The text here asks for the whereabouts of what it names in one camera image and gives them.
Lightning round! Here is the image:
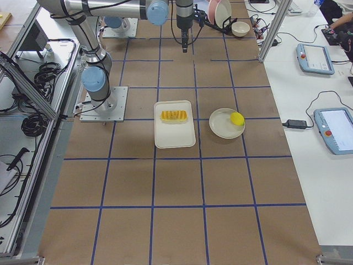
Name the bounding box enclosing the black dish rack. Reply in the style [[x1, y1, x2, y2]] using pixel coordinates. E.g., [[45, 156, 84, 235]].
[[193, 8, 238, 35]]

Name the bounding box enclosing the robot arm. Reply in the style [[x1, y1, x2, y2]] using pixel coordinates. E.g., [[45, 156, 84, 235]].
[[103, 1, 194, 53], [38, 1, 169, 114]]

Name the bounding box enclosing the blue teach pendant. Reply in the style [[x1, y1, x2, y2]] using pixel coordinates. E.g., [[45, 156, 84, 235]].
[[296, 43, 335, 75], [314, 108, 353, 155]]

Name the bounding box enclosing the white rectangular tray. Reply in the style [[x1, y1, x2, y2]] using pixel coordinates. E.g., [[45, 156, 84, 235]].
[[154, 100, 196, 149]]

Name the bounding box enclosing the near blue teach pendant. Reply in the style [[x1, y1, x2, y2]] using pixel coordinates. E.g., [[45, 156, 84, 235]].
[[314, 108, 353, 155]]

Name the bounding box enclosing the aluminium frame post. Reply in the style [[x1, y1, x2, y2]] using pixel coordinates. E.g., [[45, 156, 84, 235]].
[[258, 0, 291, 63]]

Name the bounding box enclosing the yellow lemon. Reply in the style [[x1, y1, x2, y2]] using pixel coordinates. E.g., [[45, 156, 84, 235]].
[[230, 112, 245, 126]]

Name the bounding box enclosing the far blue teach pendant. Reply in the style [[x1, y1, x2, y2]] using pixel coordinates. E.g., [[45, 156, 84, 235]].
[[296, 43, 335, 75]]

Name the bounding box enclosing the black power adapter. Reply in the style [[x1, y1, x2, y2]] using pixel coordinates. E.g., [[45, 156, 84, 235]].
[[286, 119, 307, 129]]

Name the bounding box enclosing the cream plate in rack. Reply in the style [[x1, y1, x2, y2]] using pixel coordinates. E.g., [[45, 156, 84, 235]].
[[215, 0, 232, 28]]

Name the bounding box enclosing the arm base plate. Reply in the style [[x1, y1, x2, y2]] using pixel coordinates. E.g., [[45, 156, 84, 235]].
[[103, 17, 138, 39], [79, 86, 128, 122]]

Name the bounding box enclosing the cream round plate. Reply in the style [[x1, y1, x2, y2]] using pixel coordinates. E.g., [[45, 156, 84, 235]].
[[209, 108, 245, 139]]

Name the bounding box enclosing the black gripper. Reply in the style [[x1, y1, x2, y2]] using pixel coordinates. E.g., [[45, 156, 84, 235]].
[[181, 28, 189, 53]]

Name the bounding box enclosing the cream bowl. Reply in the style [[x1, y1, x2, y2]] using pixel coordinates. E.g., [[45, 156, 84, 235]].
[[231, 21, 250, 38]]

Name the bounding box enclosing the pink plate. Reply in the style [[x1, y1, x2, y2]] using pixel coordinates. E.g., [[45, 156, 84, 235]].
[[207, 0, 219, 25]]

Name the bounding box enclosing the orange striped bread loaf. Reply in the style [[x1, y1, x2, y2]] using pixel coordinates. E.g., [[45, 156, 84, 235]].
[[160, 110, 188, 122]]

